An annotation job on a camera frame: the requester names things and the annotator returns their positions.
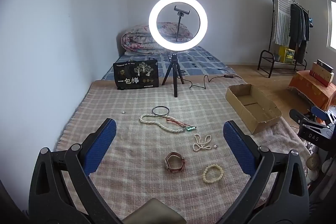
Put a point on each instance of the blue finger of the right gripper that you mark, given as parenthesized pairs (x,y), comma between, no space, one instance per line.
(298,117)
(321,114)

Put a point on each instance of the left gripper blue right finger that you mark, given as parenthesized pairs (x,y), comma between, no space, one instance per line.
(276,191)

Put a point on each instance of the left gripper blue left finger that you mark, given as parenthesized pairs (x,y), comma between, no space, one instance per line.
(61,190)

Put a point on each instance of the brown leather wristwatch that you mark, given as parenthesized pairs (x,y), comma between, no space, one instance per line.
(174,162)

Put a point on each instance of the dark blue bangle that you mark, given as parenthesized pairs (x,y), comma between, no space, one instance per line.
(160,110)

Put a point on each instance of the white gloved right hand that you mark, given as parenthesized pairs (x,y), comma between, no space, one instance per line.
(314,166)

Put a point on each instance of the orange covered low table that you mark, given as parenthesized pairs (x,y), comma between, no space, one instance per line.
(318,94)

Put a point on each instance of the cardboard box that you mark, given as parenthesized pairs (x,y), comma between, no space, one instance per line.
(256,110)

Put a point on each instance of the yellow box on rack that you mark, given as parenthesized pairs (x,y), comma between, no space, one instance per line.
(286,55)

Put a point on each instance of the green pot on rack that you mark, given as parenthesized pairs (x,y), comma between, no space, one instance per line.
(276,57)

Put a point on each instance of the black clothes rack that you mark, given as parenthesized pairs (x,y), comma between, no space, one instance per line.
(267,63)

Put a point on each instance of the window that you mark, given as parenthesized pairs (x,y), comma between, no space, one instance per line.
(331,36)

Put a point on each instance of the dark hanging clothes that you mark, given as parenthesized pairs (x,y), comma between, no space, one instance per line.
(299,31)

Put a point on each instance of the striped white towel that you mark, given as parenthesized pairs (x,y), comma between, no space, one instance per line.
(281,22)

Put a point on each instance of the blue patterned bed sheet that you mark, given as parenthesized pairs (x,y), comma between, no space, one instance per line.
(194,62)

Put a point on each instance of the black tripod stand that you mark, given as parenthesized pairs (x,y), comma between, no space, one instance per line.
(177,73)

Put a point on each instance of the black snack bag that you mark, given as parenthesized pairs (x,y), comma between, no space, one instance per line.
(136,74)

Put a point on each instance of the folded floral quilt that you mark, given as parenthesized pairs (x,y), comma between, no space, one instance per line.
(138,40)

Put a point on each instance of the white ring light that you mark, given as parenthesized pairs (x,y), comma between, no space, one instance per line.
(176,46)

